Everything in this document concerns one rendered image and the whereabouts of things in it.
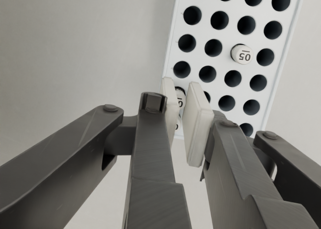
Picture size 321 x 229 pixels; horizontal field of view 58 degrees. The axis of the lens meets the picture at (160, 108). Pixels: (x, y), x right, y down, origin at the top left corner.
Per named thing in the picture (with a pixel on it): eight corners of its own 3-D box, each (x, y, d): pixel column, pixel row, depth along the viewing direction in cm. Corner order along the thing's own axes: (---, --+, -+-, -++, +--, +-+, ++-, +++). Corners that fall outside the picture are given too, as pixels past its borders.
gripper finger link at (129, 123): (156, 164, 13) (88, 154, 12) (157, 124, 17) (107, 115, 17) (163, 133, 12) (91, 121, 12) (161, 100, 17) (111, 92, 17)
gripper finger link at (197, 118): (199, 110, 14) (215, 113, 14) (189, 80, 20) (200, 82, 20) (186, 166, 14) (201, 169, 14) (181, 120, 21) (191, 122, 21)
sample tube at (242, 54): (223, 39, 23) (237, 45, 19) (238, 42, 23) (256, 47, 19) (220, 55, 24) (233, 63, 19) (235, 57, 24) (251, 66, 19)
